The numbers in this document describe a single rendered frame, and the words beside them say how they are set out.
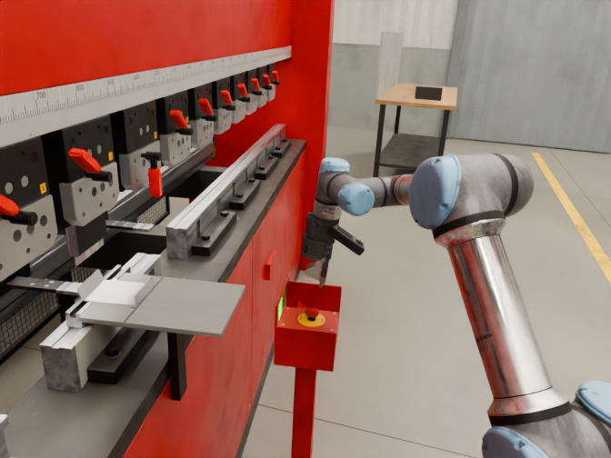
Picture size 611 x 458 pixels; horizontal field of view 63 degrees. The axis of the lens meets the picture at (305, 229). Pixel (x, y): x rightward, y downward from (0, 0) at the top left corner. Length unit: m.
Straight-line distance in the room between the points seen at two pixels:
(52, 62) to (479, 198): 0.67
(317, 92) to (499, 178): 2.21
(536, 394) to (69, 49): 0.85
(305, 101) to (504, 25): 5.44
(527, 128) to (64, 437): 7.81
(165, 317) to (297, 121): 2.21
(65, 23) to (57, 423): 0.64
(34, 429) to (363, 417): 1.52
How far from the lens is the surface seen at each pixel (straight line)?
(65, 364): 1.00
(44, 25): 0.83
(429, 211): 0.82
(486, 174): 0.85
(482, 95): 8.16
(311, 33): 2.97
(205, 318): 0.94
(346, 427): 2.19
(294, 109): 3.02
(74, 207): 0.88
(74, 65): 0.89
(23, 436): 0.97
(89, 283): 1.06
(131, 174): 1.05
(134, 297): 1.02
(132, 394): 0.99
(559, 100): 8.29
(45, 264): 1.33
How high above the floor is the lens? 1.50
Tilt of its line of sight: 22 degrees down
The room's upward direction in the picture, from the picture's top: 3 degrees clockwise
